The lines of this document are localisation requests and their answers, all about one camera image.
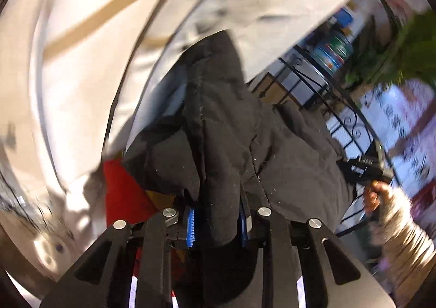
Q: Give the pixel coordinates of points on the floral printed cloth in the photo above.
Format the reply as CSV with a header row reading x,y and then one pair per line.
x,y
405,117

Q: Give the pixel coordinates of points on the person's right hand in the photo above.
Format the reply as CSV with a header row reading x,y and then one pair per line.
x,y
376,195

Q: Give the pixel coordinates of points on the red cloth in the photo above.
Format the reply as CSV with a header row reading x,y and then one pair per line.
x,y
126,192

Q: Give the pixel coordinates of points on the blue green round tin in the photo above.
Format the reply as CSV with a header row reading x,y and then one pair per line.
x,y
332,50

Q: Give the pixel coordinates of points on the black metal rack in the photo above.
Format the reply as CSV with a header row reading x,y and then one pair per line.
x,y
340,117

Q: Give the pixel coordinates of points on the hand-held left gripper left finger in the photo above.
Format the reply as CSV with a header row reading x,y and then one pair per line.
x,y
155,260

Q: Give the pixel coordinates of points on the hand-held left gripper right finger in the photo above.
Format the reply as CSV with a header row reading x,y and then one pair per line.
x,y
277,260

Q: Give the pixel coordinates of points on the green plant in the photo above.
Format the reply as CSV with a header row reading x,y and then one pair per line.
x,y
408,48

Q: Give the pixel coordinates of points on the dark grey padded jacket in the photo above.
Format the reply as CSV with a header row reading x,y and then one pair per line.
x,y
231,130

